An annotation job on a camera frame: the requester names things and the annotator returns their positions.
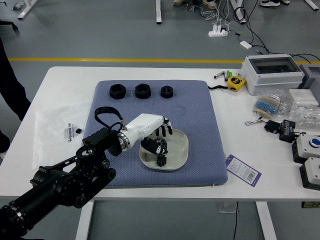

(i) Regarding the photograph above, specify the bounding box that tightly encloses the black tape measure strap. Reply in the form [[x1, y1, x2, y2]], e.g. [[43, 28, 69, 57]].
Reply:
[[207, 84, 231, 91]]

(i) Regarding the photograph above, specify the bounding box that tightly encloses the grey metal table bracket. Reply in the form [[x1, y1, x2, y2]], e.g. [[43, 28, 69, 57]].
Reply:
[[216, 201, 239, 214]]

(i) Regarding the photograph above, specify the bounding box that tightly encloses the small black hex nut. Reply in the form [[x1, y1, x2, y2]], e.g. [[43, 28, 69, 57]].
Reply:
[[160, 85, 175, 99]]

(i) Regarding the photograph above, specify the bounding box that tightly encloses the clear printed plastic bag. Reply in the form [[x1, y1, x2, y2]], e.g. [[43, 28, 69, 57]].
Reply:
[[32, 101, 94, 171]]

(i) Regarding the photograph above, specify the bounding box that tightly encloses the grey box with window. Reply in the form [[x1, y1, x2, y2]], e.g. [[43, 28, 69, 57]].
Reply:
[[297, 63, 320, 91]]

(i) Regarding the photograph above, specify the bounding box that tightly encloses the black hanging cable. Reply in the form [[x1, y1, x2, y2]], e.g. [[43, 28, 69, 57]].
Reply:
[[232, 201, 239, 240]]

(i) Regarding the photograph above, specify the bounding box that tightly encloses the clear bag of screws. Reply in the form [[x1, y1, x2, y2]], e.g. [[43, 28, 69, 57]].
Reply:
[[277, 101, 320, 131]]

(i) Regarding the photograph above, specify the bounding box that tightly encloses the thin servo wire bundle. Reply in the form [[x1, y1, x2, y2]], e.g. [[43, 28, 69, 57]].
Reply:
[[245, 118, 268, 127]]

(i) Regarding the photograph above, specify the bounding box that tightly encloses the white foam box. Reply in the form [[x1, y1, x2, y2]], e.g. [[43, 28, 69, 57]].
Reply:
[[288, 88, 320, 106]]

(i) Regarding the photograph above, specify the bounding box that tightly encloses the black electronic module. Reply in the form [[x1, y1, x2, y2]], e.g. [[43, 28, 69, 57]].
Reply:
[[278, 119, 298, 144]]

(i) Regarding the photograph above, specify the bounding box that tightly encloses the white black button box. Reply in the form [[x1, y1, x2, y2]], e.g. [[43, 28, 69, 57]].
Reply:
[[299, 156, 320, 191]]

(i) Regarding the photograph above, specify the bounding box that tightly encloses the big black gear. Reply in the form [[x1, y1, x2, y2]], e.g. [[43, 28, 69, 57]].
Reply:
[[154, 136, 169, 155]]

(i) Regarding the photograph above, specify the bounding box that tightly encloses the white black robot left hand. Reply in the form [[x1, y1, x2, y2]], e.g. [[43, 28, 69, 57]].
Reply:
[[123, 113, 174, 155]]

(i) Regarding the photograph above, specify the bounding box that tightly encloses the black floor cable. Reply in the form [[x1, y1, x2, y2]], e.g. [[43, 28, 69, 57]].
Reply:
[[233, 6, 320, 63]]

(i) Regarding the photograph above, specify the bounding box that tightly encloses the small black gear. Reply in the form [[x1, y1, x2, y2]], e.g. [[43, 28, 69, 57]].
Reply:
[[155, 152, 168, 168]]

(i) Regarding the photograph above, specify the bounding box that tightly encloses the white desk leg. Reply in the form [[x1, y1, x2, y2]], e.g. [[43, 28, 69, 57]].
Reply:
[[155, 0, 163, 25], [304, 0, 320, 11], [17, 0, 38, 20], [229, 0, 248, 25]]

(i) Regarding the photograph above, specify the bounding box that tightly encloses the white square dish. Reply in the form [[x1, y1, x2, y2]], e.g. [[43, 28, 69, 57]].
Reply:
[[138, 128, 190, 171]]

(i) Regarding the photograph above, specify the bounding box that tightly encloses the person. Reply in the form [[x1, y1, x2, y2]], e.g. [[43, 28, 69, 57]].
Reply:
[[0, 37, 32, 163]]

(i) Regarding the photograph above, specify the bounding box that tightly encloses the white cable tangle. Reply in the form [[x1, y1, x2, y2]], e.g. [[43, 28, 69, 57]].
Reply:
[[199, 0, 232, 29]]

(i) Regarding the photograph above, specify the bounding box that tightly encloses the clear resistor bag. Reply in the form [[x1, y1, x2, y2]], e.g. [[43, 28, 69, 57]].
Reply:
[[257, 88, 291, 106]]

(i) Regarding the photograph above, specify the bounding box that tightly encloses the white table leg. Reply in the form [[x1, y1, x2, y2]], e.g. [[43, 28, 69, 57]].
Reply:
[[254, 201, 278, 240], [75, 201, 95, 240]]

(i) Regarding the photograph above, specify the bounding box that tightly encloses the large black hex nut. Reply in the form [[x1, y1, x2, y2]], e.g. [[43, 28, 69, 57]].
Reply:
[[134, 83, 152, 100], [109, 84, 127, 100]]

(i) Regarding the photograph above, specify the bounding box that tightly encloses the yellow tape measure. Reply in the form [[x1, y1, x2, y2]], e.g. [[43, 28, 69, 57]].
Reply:
[[226, 76, 247, 93]]

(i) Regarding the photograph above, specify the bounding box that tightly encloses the blue-grey quilted mat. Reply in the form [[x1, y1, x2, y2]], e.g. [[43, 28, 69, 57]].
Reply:
[[76, 79, 229, 190]]

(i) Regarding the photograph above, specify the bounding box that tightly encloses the blue resistor strip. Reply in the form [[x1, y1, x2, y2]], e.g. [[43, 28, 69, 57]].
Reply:
[[254, 98, 279, 116]]

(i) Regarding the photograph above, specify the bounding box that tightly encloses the black chair base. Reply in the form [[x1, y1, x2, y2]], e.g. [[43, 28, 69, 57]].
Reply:
[[0, 19, 19, 31]]

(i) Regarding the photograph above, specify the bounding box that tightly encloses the purple white label tag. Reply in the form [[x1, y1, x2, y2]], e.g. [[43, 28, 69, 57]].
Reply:
[[224, 154, 262, 187]]

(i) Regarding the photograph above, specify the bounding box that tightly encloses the black servo motor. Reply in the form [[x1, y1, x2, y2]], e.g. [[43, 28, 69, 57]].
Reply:
[[263, 119, 282, 135]]

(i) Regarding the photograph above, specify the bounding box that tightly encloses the blue push button box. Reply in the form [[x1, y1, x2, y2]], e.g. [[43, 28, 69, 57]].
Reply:
[[291, 132, 320, 165]]

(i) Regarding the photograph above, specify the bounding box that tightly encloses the white power strip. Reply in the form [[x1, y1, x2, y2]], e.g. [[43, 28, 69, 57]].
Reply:
[[208, 24, 230, 38]]

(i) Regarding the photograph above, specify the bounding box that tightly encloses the white electrical enclosure box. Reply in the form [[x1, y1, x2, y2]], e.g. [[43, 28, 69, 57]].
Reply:
[[241, 54, 305, 96]]

